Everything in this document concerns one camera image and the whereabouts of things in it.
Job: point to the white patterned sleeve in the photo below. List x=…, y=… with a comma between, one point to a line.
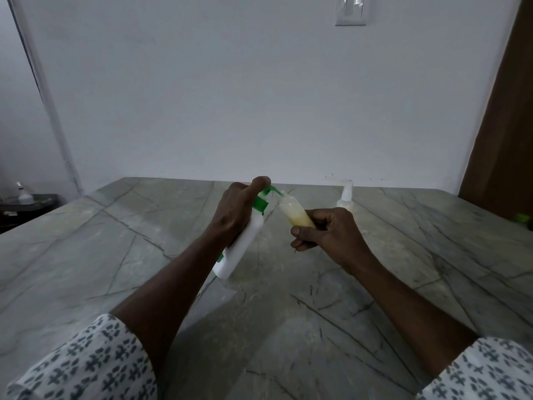
x=83, y=362
x=487, y=370

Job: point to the dark side table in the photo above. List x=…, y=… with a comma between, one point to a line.
x=23, y=212

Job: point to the brown wooden door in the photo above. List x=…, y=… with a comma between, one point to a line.
x=506, y=120

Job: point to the person's right hand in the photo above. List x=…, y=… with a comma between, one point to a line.
x=337, y=239

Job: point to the white pump dispenser head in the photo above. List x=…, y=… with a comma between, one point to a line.
x=346, y=197

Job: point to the small green object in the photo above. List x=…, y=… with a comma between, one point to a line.
x=523, y=219

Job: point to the person's left forearm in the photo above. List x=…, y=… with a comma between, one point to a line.
x=175, y=295

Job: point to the grey wall conduit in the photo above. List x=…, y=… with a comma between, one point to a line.
x=43, y=95

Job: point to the small white bottle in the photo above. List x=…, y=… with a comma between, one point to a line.
x=24, y=194

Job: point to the white patterned right sleeve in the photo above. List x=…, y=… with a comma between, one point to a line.
x=487, y=370

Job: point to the white patterned left sleeve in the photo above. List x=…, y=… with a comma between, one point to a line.
x=83, y=362

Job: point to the small clear bottle yellow liquid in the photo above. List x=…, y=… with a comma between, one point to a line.
x=296, y=214

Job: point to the white wall switch plate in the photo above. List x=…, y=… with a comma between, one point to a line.
x=350, y=10

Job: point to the person's left hand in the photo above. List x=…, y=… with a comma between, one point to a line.
x=231, y=212

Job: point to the person's right fingers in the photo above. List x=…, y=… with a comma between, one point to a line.
x=304, y=237

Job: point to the white bottle with green pump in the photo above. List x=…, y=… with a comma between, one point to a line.
x=243, y=249

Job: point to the person's right forearm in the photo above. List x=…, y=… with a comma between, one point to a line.
x=410, y=312

